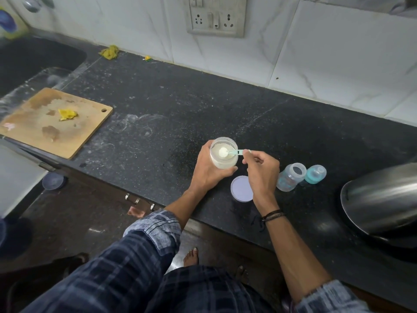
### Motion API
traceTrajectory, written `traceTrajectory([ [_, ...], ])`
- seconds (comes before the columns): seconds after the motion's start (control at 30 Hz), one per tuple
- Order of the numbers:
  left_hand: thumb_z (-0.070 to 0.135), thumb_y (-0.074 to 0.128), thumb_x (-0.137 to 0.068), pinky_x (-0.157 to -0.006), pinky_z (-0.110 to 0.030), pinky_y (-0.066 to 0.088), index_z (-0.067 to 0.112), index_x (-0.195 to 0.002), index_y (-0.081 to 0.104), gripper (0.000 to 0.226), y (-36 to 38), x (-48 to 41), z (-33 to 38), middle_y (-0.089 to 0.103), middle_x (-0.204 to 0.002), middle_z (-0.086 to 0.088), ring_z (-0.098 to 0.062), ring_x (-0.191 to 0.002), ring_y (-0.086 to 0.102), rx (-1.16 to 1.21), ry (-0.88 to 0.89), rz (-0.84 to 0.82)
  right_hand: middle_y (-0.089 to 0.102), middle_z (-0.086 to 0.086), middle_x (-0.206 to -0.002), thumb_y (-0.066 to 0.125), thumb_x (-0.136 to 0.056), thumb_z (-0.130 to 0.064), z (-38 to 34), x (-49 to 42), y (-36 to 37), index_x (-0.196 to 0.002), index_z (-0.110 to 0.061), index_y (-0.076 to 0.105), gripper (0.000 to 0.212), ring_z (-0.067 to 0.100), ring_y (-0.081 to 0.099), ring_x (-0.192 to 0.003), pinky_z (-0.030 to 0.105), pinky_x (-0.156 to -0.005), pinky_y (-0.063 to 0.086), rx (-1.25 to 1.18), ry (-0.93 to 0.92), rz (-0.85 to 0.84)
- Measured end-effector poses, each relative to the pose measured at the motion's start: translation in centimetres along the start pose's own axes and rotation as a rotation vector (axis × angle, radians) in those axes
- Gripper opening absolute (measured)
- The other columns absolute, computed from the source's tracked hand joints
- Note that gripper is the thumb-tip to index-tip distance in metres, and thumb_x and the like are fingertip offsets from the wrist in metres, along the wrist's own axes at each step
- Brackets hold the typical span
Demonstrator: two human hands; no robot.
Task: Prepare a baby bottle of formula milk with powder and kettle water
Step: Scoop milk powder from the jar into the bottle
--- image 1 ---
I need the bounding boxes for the yellow blue soap bottle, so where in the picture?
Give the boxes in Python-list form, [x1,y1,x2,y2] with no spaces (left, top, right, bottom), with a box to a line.
[0,6,30,40]

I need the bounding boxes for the crumpled yellow cloth scrap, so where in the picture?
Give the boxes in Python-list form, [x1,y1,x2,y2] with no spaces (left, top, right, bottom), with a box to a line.
[99,45,120,60]

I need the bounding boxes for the teal baby bottle cap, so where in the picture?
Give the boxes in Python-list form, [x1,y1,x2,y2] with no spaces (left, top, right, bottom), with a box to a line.
[304,164,328,185]

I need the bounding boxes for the glass jar of white powder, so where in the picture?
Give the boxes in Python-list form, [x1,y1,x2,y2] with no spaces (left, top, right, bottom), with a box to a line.
[209,137,239,170]

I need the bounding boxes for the person's left forearm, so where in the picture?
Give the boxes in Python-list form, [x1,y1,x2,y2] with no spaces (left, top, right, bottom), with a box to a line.
[164,189,204,230]

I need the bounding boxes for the grey wall switch socket plate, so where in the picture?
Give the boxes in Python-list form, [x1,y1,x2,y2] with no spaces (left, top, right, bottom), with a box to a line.
[184,0,248,39]

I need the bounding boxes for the clear baby bottle teal print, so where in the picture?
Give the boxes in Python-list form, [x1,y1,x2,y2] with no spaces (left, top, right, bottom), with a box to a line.
[276,163,307,193]

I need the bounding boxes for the steel black electric kettle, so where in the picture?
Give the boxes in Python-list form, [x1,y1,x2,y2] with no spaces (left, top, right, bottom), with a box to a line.
[340,156,417,250]

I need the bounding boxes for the person's right forearm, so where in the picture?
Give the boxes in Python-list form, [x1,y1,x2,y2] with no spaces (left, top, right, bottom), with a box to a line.
[262,211,333,303]

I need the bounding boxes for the yellow peel scrap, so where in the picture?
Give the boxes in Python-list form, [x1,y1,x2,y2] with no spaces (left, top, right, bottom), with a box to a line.
[58,108,79,122]

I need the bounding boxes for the lavender round jar lid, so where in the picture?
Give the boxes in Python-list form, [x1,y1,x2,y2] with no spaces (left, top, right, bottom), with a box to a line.
[230,175,254,203]

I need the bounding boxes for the person's left hand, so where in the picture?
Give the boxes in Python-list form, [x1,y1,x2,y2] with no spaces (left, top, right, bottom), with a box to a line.
[187,141,240,196]

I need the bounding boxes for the white appliance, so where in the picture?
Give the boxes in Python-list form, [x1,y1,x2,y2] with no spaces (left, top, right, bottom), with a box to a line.
[0,143,49,219]

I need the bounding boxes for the person's foot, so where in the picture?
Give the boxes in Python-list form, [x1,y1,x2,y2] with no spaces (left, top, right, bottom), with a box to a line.
[183,247,199,268]
[234,265,250,284]

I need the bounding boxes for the blue plaid shirt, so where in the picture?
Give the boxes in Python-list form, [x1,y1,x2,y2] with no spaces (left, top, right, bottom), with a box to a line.
[21,210,372,313]

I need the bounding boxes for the metal wall tap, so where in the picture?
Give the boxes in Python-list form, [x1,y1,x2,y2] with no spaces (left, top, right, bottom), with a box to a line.
[22,0,55,13]

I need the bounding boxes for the clear blue round lid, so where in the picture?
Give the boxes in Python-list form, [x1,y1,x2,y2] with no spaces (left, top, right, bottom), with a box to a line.
[41,172,66,191]

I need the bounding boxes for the person's right foot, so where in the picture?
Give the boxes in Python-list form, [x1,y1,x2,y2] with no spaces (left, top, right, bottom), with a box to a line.
[234,265,250,284]

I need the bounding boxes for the black kitchen sink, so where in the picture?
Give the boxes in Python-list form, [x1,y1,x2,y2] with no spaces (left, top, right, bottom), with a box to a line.
[0,35,88,98]

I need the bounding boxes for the teal measuring scoop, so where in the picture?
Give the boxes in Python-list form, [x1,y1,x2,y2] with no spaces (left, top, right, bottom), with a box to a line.
[217,147,252,157]

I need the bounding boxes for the wooden cutting board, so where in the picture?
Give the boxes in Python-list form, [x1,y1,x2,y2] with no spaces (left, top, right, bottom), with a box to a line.
[0,87,114,160]

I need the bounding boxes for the black wrist bands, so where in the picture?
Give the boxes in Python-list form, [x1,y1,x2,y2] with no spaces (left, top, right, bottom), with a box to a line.
[260,209,287,224]

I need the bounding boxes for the person's right hand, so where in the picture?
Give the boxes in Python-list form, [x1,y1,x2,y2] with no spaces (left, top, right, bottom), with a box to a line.
[241,150,281,218]

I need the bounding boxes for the person's left foot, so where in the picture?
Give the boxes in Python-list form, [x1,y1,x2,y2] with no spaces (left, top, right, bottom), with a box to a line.
[183,247,199,268]

